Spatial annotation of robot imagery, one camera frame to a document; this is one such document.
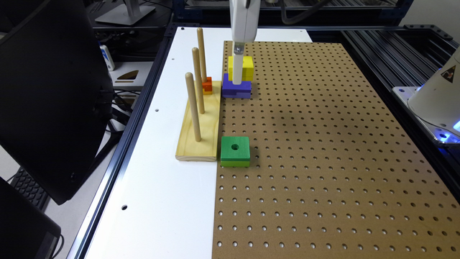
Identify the yellow wooden block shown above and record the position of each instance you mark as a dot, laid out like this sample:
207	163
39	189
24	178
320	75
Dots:
247	68

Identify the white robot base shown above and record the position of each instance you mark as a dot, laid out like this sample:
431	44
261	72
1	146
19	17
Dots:
435	104

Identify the wooden peg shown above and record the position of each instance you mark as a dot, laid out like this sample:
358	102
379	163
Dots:
193	105
202	54
198	80

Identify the black box lower left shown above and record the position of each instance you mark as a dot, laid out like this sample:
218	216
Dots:
26	232

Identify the near wooden peg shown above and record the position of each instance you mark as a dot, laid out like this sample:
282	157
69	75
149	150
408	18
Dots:
193	105

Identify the green wooden block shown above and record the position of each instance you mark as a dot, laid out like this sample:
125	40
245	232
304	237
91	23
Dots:
235	152

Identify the silver monitor stand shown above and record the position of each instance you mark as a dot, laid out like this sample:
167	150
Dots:
128	13

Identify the wooden peg base board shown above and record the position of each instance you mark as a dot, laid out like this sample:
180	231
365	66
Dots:
188	148

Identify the black monitor back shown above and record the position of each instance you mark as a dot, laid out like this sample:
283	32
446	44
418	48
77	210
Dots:
56	92

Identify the far wooden peg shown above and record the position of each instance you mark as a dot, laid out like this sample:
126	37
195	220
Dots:
202	54

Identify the orange wooden block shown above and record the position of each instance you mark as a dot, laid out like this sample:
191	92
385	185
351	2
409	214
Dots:
207	86

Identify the white blue small device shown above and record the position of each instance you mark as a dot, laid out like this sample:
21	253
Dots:
107	57

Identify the middle wooden peg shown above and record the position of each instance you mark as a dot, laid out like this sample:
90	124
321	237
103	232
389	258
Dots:
198	80

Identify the black keyboard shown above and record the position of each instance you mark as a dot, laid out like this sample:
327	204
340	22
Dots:
30	189

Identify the purple wooden block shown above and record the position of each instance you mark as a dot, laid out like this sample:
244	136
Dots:
230	90

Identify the brown pegboard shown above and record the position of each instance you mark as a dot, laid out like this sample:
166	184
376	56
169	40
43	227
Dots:
333	174

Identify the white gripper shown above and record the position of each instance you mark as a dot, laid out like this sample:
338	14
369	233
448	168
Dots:
244	16

